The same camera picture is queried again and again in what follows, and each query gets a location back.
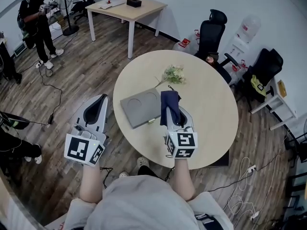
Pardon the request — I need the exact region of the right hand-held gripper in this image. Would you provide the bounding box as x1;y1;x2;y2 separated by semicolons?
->
165;105;199;159

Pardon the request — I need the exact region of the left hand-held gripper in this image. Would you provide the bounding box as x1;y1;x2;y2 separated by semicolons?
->
64;94;110;168

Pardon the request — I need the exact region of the dark blue cloth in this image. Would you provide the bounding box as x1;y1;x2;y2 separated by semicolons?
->
160;85;182;127

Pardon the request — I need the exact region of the person's right forearm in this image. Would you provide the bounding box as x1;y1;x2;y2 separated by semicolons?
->
171;157;196;201

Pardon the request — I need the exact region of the person's left forearm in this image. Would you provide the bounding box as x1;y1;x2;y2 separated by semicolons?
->
79;163;104;204

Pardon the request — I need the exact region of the artificial flower sprig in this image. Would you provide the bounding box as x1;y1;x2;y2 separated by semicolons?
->
154;65;187;89

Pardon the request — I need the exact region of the person's right cream clog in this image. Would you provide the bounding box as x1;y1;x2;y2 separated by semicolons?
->
137;156;150;170

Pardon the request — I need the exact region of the person's right leg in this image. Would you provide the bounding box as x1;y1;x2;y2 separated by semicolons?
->
138;165;160;180

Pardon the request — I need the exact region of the clear plastic water jug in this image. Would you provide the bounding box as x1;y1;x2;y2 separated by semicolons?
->
240;14;262;43
229;59;250;86
172;30;201;55

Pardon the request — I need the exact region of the yellow-green vest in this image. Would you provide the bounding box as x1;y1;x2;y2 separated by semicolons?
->
250;75;267;98

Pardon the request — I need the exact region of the black mesh office chair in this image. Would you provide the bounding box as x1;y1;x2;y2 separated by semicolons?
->
193;9;240;85

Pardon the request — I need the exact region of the white water dispenser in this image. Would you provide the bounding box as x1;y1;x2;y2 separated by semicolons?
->
225;36;250;59

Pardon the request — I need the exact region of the person's grey shirt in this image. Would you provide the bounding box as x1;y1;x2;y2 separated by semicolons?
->
62;175;235;230

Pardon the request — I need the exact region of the black chair with bags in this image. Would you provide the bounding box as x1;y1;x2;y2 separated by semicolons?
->
242;48;284;104

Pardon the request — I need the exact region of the black swivel chair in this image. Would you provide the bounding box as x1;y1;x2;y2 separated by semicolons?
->
71;0;96;25

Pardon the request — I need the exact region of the white-legged wooden table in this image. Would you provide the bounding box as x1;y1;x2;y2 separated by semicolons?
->
85;0;168;59

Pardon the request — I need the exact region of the white tray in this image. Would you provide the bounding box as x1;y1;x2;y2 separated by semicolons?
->
98;0;127;10

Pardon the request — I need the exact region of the black thin cable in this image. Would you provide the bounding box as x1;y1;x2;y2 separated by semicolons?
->
165;154;175;182
99;167;114;189

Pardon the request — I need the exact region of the black power adapter cable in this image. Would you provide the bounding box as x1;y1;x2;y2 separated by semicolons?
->
18;65;63;127

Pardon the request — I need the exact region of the white cable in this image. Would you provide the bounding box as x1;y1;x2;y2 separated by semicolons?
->
223;156;257;221

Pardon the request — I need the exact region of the black harness strap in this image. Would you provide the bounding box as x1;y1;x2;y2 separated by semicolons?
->
194;213;218;230

